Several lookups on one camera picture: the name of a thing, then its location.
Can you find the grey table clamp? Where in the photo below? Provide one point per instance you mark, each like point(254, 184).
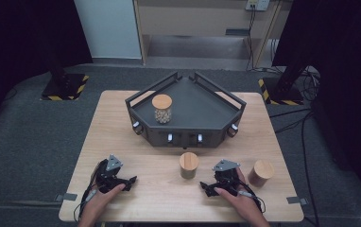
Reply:
point(65, 197)
point(296, 200)

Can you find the dark curtain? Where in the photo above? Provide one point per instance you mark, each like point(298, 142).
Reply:
point(18, 47)
point(345, 63)

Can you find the wooden cabinet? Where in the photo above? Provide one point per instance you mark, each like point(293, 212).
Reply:
point(197, 19)

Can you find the person's left hand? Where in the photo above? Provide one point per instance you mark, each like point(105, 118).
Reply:
point(101, 201)

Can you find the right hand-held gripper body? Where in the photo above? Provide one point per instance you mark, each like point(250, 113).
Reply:
point(227, 179)

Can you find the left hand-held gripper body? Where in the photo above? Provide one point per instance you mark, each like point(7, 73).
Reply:
point(109, 176)

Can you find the glass jar of green beans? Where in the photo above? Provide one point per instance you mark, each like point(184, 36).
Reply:
point(188, 164)

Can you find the white wall socket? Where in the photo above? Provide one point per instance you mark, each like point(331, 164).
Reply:
point(257, 4)

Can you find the glass jar of white beans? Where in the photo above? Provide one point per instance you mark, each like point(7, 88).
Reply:
point(162, 107)

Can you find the person's right hand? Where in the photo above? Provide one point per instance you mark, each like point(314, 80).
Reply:
point(246, 205)

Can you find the black stand with striped base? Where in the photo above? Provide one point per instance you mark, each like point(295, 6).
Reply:
point(284, 93)
point(63, 86)

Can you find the glass jar of brown grains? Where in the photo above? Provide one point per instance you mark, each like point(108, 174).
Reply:
point(261, 171)

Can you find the dark grey corner rack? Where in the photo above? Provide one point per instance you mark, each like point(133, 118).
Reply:
point(200, 107)

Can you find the white panel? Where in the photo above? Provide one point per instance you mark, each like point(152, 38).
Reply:
point(109, 28)

